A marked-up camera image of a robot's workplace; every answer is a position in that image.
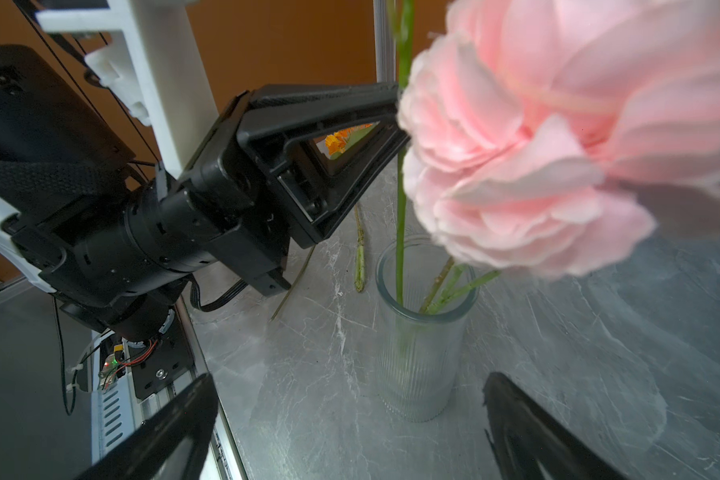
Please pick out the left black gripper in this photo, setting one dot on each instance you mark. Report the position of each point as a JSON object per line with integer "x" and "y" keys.
{"x": 266, "y": 183}

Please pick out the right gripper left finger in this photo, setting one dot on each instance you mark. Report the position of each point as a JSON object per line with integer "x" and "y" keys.
{"x": 172, "y": 444}

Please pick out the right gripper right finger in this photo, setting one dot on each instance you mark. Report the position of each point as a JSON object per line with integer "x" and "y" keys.
{"x": 529, "y": 443}

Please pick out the cream rose flower stem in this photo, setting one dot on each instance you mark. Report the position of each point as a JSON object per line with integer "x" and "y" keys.
{"x": 403, "y": 150}

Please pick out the clear glass vase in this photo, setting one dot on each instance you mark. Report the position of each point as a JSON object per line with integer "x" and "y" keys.
{"x": 421, "y": 330}

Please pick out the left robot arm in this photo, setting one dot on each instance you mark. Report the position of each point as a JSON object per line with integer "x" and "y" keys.
{"x": 117, "y": 258}

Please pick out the left green circuit board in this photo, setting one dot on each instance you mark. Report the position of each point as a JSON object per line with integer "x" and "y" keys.
{"x": 108, "y": 372}

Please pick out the orange gerbera flower stem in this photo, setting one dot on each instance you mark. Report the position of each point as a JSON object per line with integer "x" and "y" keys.
{"x": 335, "y": 145}

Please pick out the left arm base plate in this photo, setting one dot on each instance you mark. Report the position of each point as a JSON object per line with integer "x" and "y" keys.
{"x": 170, "y": 359}

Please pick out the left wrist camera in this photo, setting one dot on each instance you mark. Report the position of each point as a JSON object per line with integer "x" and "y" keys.
{"x": 153, "y": 66}

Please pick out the left aluminium corner post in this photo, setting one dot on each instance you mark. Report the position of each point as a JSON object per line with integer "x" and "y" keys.
{"x": 384, "y": 45}

